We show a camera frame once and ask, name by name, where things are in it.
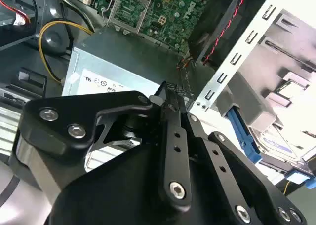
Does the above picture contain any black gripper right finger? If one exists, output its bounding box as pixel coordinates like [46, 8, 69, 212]
[167, 82, 308, 225]

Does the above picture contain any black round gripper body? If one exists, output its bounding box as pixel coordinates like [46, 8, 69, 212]
[49, 140, 239, 225]

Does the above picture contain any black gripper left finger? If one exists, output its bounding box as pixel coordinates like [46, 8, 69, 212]
[12, 81, 193, 211]

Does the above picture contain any hard disk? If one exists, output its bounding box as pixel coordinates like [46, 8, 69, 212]
[227, 106, 316, 190]

